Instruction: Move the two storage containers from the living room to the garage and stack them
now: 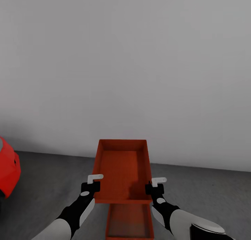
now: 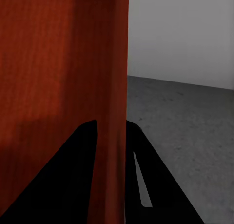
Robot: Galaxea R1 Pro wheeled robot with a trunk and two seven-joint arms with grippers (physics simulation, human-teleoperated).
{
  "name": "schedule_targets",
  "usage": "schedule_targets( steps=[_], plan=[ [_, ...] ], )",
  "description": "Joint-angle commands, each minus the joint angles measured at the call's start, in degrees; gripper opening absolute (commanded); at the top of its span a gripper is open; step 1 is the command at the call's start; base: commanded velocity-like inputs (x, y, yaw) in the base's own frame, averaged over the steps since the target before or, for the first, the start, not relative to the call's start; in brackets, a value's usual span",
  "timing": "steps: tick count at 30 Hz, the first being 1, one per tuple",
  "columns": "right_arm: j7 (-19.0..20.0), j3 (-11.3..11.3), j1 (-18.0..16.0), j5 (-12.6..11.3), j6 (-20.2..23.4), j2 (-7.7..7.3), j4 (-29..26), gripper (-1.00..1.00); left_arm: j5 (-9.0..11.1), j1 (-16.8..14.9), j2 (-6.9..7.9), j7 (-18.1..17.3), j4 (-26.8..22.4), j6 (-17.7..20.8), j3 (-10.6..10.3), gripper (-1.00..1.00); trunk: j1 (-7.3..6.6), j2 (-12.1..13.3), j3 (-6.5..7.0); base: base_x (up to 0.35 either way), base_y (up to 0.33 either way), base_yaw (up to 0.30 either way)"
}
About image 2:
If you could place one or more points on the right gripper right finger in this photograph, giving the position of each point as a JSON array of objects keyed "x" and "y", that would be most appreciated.
[{"x": 169, "y": 204}]

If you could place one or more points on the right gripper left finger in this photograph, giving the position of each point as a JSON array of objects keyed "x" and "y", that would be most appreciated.
[{"x": 60, "y": 192}]

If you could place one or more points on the storage box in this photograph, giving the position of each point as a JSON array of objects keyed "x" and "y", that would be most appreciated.
[{"x": 64, "y": 63}]

